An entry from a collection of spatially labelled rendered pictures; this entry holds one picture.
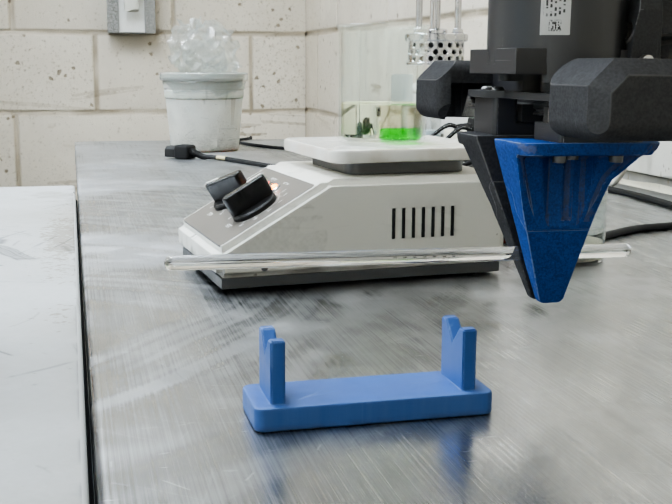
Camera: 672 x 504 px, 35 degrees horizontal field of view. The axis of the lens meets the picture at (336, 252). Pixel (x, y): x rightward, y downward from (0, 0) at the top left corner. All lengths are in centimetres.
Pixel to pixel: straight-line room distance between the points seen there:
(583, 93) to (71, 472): 22
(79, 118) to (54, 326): 253
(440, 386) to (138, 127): 271
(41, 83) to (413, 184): 248
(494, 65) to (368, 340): 18
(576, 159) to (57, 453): 23
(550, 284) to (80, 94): 272
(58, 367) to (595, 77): 29
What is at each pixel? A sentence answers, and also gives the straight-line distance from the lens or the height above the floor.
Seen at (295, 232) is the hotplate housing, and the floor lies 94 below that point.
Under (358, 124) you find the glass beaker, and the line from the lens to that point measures 70.
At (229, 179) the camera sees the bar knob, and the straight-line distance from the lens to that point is 73.
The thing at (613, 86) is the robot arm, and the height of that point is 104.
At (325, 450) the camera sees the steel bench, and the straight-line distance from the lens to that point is 40.
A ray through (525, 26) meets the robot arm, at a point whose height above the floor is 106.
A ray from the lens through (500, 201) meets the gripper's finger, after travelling 45.
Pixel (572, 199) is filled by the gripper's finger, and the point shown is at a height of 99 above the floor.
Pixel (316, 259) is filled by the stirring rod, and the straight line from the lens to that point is 42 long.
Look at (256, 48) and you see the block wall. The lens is 316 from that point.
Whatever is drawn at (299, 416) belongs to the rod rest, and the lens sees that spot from 42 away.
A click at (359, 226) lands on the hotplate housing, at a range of 68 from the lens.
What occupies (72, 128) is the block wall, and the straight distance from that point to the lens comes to 312.
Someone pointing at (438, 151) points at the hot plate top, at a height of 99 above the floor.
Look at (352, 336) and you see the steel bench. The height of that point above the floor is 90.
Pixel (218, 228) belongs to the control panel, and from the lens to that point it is 70.
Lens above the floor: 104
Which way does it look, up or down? 10 degrees down
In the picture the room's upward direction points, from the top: straight up
